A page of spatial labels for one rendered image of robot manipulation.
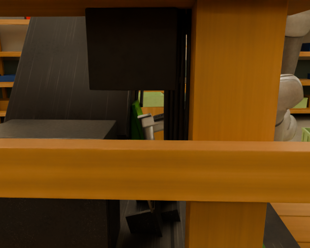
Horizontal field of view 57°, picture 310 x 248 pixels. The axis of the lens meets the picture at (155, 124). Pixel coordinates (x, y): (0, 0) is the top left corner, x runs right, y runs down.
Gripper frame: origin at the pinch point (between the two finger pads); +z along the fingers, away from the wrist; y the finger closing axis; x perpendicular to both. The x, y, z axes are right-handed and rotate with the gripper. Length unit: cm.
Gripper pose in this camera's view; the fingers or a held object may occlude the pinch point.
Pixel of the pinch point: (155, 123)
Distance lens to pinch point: 83.5
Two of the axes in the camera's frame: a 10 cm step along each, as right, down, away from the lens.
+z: -9.6, 2.4, 1.1
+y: -2.2, -5.1, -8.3
